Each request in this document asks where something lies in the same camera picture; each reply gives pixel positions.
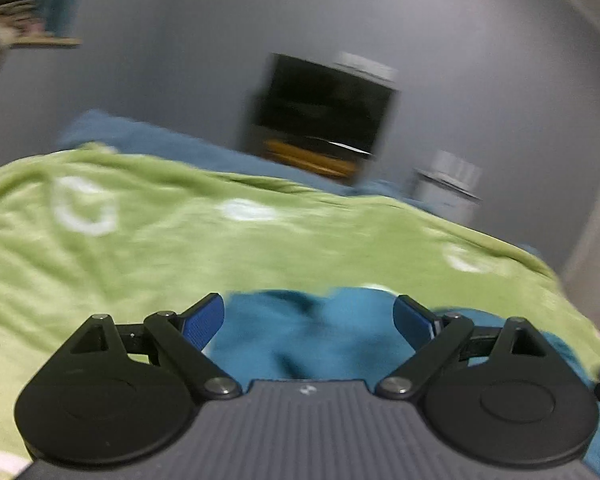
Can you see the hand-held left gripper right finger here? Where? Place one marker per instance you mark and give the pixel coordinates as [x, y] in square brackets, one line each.
[415, 322]

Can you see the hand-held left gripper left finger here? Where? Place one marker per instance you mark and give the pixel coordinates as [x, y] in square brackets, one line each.
[202, 322]

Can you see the teal hooded zip jacket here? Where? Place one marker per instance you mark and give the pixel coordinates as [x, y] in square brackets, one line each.
[300, 335]

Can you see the green fleece blanket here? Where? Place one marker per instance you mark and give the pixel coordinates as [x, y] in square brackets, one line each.
[155, 260]

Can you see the white bin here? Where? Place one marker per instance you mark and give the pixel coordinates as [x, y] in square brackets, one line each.
[445, 200]

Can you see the white wifi router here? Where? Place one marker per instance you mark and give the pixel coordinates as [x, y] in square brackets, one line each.
[457, 165]

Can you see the blue bed sheet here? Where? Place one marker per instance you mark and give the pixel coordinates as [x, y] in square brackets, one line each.
[130, 135]

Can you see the black television screen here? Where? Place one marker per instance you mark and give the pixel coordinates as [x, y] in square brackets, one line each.
[325, 105]

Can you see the wooden wall shelf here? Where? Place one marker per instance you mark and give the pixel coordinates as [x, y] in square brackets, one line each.
[45, 41]

